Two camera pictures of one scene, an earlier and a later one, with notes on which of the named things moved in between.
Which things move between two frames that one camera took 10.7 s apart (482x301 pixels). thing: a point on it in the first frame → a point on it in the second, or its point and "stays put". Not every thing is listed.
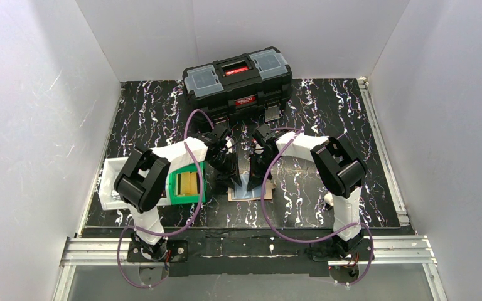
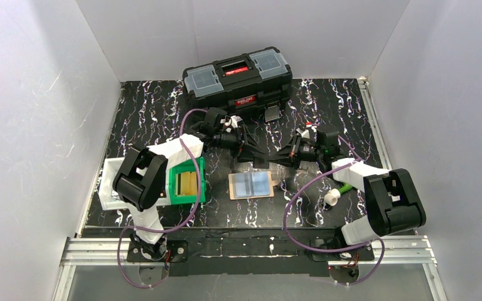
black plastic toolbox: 238,86 stays put
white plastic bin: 109,198 stays put
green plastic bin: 176,197 stays put
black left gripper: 228,162 → 243,143
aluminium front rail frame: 383,251 stays put
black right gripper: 258,162 → 292,150
